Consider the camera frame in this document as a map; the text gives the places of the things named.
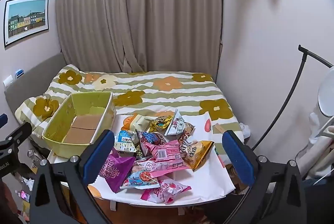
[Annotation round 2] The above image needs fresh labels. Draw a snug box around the grey headboard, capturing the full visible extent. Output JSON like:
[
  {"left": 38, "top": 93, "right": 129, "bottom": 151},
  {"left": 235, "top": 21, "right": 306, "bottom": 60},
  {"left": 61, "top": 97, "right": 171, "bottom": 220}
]
[{"left": 4, "top": 53, "right": 66, "bottom": 115}]

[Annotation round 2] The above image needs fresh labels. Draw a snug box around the yellow chocolate snack packet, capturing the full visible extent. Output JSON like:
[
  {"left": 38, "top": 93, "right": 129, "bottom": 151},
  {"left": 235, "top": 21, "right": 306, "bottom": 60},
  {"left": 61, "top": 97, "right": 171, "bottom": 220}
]
[{"left": 149, "top": 116, "right": 174, "bottom": 134}]

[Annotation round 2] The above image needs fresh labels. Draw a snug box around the pink white snack packet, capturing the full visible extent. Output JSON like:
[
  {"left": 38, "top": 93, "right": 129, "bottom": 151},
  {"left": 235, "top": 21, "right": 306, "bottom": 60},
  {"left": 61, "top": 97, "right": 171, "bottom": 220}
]
[
  {"left": 132, "top": 157, "right": 190, "bottom": 176},
  {"left": 141, "top": 179, "right": 192, "bottom": 204}
]

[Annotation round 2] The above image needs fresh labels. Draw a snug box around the white fruit-print tablecloth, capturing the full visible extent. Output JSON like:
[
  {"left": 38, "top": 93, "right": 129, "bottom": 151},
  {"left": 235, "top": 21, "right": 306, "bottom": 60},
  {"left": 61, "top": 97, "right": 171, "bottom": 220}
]
[{"left": 48, "top": 113, "right": 237, "bottom": 205}]

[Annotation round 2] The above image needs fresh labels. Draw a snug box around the blue white grid snack packet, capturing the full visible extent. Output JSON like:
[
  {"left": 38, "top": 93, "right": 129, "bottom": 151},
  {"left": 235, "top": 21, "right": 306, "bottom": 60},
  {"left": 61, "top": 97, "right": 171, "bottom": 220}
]
[{"left": 114, "top": 130, "right": 139, "bottom": 153}]

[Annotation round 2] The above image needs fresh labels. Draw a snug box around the red blue snack packet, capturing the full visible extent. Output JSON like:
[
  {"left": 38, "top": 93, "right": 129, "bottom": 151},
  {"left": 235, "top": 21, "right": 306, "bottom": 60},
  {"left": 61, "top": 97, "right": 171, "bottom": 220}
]
[{"left": 138, "top": 131, "right": 167, "bottom": 155}]

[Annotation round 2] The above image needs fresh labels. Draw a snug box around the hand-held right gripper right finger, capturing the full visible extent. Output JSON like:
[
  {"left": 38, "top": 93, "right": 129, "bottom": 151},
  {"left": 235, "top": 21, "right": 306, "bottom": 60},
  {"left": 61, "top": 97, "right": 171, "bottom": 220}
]
[{"left": 222, "top": 130, "right": 304, "bottom": 224}]

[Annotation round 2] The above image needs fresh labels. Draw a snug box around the floral striped duvet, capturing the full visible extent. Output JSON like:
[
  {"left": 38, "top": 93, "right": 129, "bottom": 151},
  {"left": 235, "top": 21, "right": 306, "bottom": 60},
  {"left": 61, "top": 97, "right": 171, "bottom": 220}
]
[{"left": 47, "top": 64, "right": 244, "bottom": 143}]

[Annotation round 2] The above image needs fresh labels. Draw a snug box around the beige curtain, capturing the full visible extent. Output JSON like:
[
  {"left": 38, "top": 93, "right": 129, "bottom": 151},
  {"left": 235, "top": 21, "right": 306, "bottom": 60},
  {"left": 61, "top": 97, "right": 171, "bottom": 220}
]
[{"left": 55, "top": 0, "right": 222, "bottom": 73}]

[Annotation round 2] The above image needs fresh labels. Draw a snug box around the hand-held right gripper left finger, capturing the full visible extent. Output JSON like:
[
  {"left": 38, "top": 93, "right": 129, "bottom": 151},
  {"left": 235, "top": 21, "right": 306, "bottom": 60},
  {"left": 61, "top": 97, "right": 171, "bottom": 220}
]
[{"left": 29, "top": 130, "right": 115, "bottom": 224}]

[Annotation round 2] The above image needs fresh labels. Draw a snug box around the green cardboard box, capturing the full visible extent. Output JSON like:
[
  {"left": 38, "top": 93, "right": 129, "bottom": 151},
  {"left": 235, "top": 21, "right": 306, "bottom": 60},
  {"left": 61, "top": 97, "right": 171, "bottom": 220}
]
[{"left": 42, "top": 92, "right": 116, "bottom": 150}]

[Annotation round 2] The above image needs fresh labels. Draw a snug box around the white round lamp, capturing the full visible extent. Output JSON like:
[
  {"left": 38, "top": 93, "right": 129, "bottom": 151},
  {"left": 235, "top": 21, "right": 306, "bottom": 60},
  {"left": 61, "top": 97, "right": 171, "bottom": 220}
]
[{"left": 317, "top": 65, "right": 334, "bottom": 117}]

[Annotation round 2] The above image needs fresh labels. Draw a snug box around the framed wall picture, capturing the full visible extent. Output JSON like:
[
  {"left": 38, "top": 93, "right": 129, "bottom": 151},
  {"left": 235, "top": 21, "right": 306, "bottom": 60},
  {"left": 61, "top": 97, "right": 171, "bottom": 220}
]
[{"left": 4, "top": 0, "right": 49, "bottom": 47}]

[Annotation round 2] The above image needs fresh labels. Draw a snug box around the light blue snack packet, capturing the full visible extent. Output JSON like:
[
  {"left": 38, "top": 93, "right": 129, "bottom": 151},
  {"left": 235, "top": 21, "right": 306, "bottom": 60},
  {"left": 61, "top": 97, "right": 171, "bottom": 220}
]
[{"left": 120, "top": 170, "right": 160, "bottom": 190}]

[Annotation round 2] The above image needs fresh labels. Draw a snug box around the gold snack packet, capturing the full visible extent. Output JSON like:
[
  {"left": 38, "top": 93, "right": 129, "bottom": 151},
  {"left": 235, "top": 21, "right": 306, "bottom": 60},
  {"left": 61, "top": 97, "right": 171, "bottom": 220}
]
[{"left": 181, "top": 140, "right": 215, "bottom": 172}]

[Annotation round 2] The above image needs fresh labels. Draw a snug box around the brown snack packet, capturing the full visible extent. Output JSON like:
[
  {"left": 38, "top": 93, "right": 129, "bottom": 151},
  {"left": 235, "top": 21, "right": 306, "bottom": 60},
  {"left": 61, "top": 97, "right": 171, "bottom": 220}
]
[{"left": 177, "top": 131, "right": 193, "bottom": 154}]

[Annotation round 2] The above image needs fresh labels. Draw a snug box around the white crumpled tissue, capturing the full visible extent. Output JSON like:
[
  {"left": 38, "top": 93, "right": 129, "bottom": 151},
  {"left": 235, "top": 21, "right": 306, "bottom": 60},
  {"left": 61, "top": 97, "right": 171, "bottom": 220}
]
[{"left": 239, "top": 123, "right": 251, "bottom": 139}]

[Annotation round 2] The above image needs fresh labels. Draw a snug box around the floral striped pillow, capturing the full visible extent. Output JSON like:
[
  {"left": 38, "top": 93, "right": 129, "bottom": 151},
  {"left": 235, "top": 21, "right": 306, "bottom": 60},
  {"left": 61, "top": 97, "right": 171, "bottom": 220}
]
[{"left": 15, "top": 95, "right": 63, "bottom": 136}]

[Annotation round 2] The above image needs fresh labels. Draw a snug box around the white red-label snack packet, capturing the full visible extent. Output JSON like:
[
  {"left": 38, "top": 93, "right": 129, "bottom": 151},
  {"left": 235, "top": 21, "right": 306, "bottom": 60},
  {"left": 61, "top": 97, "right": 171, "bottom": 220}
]
[{"left": 164, "top": 109, "right": 195, "bottom": 137}]

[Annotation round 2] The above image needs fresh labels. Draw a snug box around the pink striped snack packet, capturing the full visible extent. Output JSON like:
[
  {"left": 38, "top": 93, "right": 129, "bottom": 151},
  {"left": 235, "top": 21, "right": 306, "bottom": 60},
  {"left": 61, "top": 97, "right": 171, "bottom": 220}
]
[{"left": 143, "top": 140, "right": 186, "bottom": 170}]

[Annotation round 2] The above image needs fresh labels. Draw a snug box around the cream orange snack packet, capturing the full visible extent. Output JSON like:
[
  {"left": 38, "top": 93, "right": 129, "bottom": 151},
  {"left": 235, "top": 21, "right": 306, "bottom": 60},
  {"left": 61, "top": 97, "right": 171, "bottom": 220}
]
[{"left": 129, "top": 114, "right": 152, "bottom": 133}]

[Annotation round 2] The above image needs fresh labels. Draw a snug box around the black wall cable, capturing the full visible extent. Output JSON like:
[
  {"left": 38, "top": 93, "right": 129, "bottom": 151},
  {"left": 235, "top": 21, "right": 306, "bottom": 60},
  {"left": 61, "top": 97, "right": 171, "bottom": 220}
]
[{"left": 216, "top": 0, "right": 224, "bottom": 81}]

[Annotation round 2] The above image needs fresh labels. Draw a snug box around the purple snack packet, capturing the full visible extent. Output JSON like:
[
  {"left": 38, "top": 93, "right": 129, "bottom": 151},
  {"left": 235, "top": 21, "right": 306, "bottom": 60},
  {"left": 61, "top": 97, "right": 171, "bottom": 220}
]
[{"left": 100, "top": 149, "right": 137, "bottom": 193}]

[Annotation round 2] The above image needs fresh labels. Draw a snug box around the black curved lamp stand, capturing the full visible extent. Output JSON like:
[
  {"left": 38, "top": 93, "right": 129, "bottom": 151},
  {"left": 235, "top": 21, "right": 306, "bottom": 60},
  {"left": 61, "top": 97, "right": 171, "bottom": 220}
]
[{"left": 250, "top": 45, "right": 334, "bottom": 152}]

